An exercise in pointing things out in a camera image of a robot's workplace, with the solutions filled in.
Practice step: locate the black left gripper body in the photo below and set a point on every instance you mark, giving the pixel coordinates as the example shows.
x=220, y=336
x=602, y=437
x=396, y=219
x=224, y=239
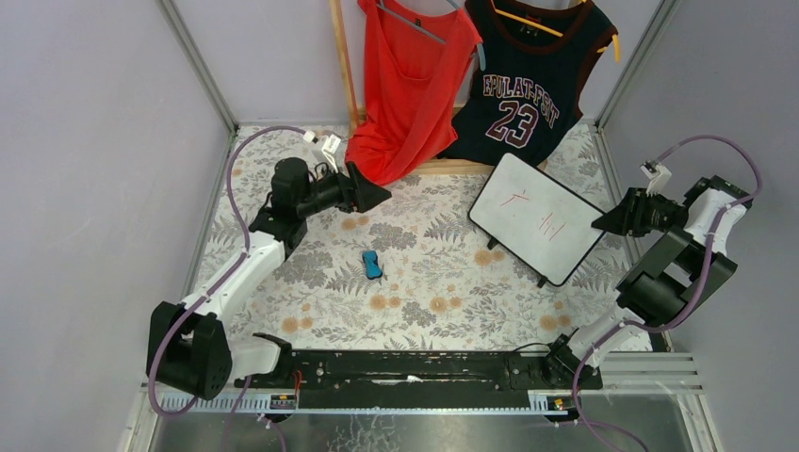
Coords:
x=351, y=189

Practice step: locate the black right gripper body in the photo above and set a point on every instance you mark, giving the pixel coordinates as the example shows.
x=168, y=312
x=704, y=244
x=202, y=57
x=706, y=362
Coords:
x=630, y=212

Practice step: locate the white whiteboard black frame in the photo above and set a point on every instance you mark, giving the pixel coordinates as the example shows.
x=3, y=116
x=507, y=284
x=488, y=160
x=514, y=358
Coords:
x=540, y=221

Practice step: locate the blue whiteboard eraser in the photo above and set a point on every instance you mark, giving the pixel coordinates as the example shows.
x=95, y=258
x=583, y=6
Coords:
x=373, y=269

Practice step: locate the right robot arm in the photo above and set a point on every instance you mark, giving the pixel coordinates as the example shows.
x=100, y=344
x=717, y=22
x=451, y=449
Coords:
x=686, y=265

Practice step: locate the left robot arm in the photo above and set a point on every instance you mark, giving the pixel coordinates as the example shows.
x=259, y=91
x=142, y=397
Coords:
x=188, y=348

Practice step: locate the floral table mat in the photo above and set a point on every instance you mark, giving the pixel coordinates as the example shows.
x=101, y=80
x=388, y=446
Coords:
x=442, y=287

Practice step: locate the wooden clothes rack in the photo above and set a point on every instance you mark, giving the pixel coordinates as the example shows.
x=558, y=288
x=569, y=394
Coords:
x=357, y=113

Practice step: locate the red tank top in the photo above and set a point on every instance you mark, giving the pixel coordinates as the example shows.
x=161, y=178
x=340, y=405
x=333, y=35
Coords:
x=414, y=67

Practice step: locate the navy basketball jersey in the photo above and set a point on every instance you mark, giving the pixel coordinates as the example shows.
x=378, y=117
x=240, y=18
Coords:
x=526, y=98

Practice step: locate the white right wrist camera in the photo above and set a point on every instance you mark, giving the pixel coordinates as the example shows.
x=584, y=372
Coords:
x=658, y=177

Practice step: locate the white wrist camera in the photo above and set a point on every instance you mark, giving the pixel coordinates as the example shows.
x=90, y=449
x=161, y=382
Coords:
x=325, y=145
x=658, y=177

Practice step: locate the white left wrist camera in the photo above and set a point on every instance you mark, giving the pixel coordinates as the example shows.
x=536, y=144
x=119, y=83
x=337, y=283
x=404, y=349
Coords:
x=325, y=145

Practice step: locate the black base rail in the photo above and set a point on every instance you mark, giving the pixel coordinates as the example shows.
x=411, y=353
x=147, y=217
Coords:
x=471, y=380

